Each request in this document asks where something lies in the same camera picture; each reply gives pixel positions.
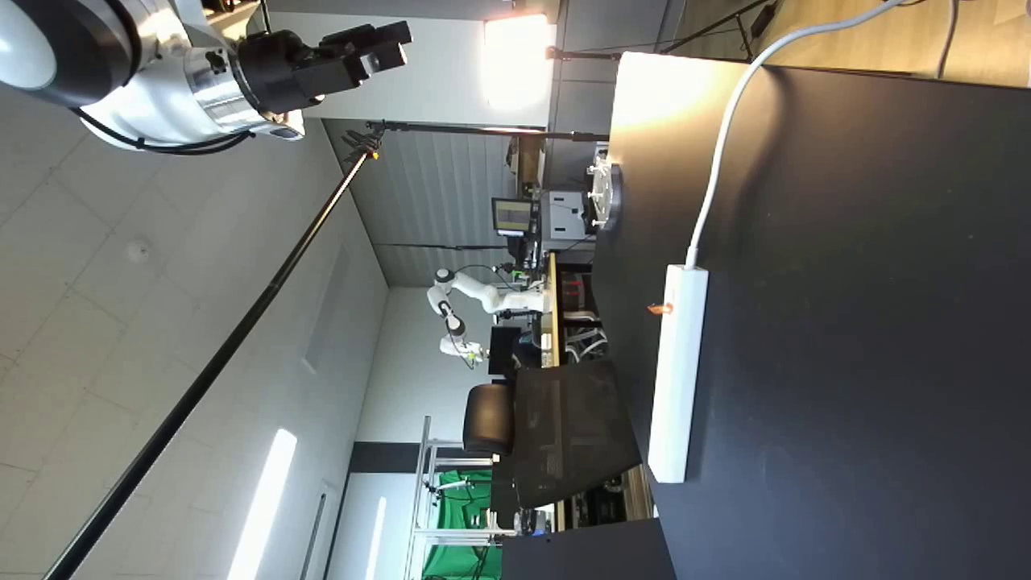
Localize grey box device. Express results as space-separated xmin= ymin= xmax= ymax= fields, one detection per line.
xmin=494 ymin=190 xmax=588 ymax=240

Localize black office chair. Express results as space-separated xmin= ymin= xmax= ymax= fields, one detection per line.
xmin=464 ymin=357 xmax=640 ymax=521

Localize black diagonal pole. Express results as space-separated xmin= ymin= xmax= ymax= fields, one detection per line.
xmin=41 ymin=128 xmax=383 ymax=580

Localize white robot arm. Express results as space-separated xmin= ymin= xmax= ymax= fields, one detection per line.
xmin=0 ymin=0 xmax=411 ymax=155

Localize white power strip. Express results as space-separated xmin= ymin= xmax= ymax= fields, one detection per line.
xmin=647 ymin=265 xmax=709 ymax=484

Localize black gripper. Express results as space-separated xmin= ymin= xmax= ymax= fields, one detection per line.
xmin=236 ymin=22 xmax=411 ymax=112

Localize white power cable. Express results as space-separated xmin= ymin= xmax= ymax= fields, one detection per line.
xmin=684 ymin=0 xmax=910 ymax=272

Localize green bins on rack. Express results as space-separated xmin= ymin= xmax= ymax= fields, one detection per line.
xmin=421 ymin=472 xmax=502 ymax=580

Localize black cable on floor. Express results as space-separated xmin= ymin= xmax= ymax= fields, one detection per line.
xmin=934 ymin=0 xmax=962 ymax=81

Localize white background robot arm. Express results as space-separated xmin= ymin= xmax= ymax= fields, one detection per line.
xmin=424 ymin=268 xmax=548 ymax=367

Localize round white plate object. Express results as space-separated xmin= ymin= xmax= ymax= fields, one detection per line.
xmin=588 ymin=151 xmax=623 ymax=233

